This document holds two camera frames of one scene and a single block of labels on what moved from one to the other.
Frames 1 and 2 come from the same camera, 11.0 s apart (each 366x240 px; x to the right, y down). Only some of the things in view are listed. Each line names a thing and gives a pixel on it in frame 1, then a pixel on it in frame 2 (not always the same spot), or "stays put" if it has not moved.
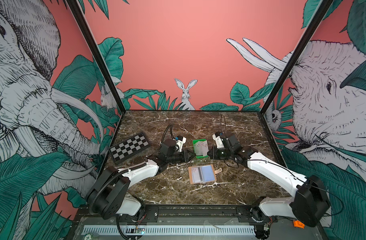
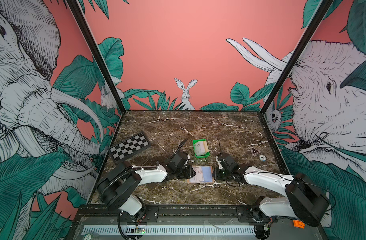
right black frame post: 320,12 stays put
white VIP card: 205,147 → 198,177
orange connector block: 297,223 stays put
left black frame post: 80,14 stays put
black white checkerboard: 128,147 stays put
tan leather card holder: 201,174 stays put
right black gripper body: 224,154 → 223,175
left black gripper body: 177,157 → 185,173
